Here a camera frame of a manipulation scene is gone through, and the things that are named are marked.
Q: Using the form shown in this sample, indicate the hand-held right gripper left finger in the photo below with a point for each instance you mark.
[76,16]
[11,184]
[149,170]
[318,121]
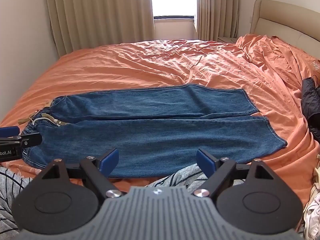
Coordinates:
[110,161]

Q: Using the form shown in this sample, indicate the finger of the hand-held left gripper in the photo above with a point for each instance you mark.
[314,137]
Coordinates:
[8,131]
[31,140]

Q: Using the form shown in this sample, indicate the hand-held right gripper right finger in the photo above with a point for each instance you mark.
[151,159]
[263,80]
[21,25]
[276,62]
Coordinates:
[205,162]

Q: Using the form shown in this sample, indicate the blue denim pants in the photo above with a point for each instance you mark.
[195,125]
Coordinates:
[150,135]

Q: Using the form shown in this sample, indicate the beige webbing belt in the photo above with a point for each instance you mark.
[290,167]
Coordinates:
[50,117]

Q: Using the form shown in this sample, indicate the grey line-print cloth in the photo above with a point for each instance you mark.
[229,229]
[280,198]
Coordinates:
[12,195]

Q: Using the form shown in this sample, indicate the orange bed sheet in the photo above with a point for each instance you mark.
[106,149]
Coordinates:
[125,65]

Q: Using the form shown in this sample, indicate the pile of light clothes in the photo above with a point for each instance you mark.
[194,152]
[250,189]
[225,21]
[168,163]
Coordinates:
[312,205]

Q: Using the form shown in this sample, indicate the dark jacket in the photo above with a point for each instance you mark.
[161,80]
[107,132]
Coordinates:
[311,105]

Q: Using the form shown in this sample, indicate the beige nightstand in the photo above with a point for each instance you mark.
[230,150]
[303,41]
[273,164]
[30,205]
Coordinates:
[226,39]

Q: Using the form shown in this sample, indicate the orange crumpled duvet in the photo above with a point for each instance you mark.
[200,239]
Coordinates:
[282,57]

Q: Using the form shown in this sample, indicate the beige pleated curtain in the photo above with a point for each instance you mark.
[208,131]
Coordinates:
[216,7]
[100,12]

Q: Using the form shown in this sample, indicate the beige padded headboard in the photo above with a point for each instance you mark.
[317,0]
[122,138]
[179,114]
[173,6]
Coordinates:
[282,17]

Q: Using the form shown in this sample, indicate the dark framed window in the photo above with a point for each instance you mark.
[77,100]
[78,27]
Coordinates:
[172,0]

